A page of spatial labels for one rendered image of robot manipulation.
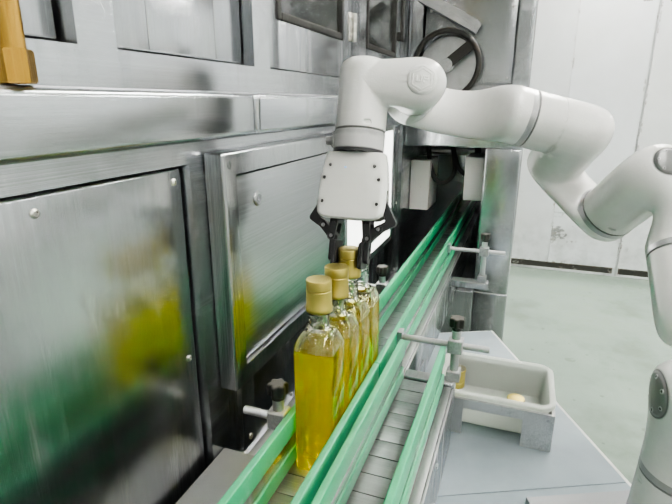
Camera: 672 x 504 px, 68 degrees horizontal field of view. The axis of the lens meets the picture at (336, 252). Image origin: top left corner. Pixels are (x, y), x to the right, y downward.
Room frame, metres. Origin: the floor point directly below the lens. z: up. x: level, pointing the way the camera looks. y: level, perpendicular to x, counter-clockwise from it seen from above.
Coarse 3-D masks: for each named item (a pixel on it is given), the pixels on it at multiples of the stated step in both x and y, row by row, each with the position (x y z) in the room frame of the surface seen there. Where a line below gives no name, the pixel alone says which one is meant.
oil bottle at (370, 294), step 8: (360, 288) 0.76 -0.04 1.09; (368, 288) 0.76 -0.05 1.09; (360, 296) 0.75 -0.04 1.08; (368, 296) 0.75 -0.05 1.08; (376, 296) 0.77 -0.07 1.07; (368, 304) 0.74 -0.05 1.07; (376, 304) 0.77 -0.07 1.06; (376, 312) 0.77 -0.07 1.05; (376, 320) 0.77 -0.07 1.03; (376, 328) 0.77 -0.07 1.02; (376, 336) 0.77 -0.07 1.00; (376, 344) 0.77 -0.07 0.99; (376, 352) 0.78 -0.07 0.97
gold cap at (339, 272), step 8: (328, 264) 0.67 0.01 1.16; (336, 264) 0.67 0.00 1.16; (344, 264) 0.67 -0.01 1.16; (328, 272) 0.65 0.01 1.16; (336, 272) 0.65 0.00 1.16; (344, 272) 0.65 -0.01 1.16; (336, 280) 0.65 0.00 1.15; (344, 280) 0.65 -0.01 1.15; (336, 288) 0.65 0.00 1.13; (344, 288) 0.65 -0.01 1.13; (336, 296) 0.65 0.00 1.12; (344, 296) 0.65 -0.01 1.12
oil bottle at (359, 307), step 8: (352, 304) 0.70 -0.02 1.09; (360, 304) 0.70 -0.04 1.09; (352, 312) 0.69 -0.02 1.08; (360, 312) 0.69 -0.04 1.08; (368, 312) 0.72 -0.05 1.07; (360, 320) 0.69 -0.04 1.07; (368, 320) 0.72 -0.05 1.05; (360, 328) 0.69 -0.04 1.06; (368, 328) 0.73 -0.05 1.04; (360, 336) 0.69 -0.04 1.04; (368, 336) 0.73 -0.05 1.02; (360, 344) 0.69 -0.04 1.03; (368, 344) 0.73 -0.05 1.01; (360, 352) 0.69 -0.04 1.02; (368, 352) 0.73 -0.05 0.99; (360, 360) 0.69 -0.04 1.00; (368, 360) 0.73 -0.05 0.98; (360, 368) 0.69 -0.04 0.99; (368, 368) 0.73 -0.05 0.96; (360, 376) 0.69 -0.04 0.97; (360, 384) 0.69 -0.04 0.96
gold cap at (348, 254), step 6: (342, 246) 0.73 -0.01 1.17; (348, 246) 0.73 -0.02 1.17; (354, 246) 0.73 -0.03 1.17; (342, 252) 0.71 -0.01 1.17; (348, 252) 0.70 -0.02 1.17; (354, 252) 0.71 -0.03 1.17; (342, 258) 0.71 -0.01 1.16; (348, 258) 0.70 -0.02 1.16; (354, 258) 0.71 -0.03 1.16; (348, 264) 0.70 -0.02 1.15; (354, 264) 0.71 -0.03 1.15; (354, 270) 0.71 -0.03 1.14; (360, 270) 0.72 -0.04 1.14; (354, 276) 0.70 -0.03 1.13
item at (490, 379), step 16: (464, 352) 1.02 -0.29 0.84; (480, 368) 0.99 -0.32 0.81; (496, 368) 0.98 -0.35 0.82; (512, 368) 0.97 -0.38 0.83; (528, 368) 0.96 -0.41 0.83; (544, 368) 0.95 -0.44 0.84; (480, 384) 0.99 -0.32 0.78; (496, 384) 0.98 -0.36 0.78; (512, 384) 0.97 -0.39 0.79; (528, 384) 0.96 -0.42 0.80; (544, 384) 0.93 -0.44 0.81; (480, 400) 0.84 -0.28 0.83; (496, 400) 0.83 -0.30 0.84; (512, 400) 0.83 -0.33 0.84; (528, 400) 0.94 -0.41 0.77; (544, 400) 0.88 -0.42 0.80
